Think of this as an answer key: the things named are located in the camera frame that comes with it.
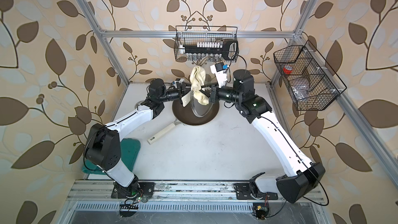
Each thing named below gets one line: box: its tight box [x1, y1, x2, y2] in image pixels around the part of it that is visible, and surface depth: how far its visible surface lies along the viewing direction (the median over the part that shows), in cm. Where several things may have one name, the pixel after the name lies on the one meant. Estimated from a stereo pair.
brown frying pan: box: [147, 99, 220, 145], surface depth 93 cm
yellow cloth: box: [189, 65, 210, 106], surface depth 62 cm
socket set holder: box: [179, 39, 239, 62], surface depth 86 cm
